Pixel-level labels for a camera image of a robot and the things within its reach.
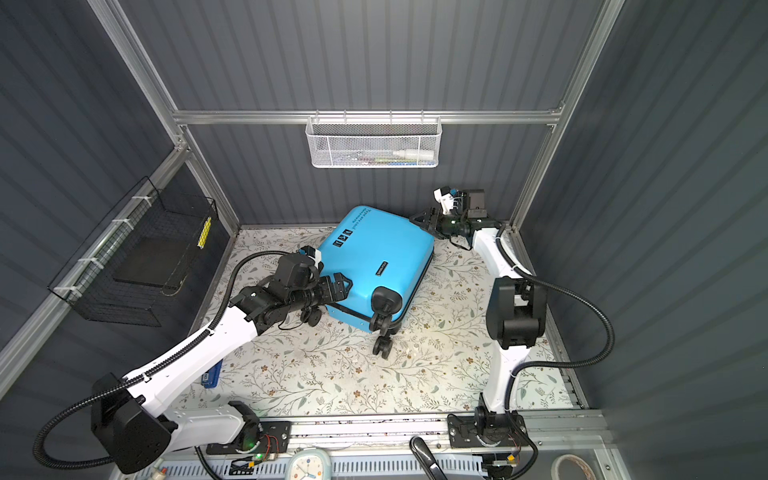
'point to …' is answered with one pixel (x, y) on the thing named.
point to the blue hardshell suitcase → (385, 259)
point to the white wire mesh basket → (374, 142)
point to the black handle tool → (426, 460)
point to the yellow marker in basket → (204, 233)
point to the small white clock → (308, 464)
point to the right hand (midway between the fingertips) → (418, 225)
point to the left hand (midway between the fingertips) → (340, 284)
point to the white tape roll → (558, 461)
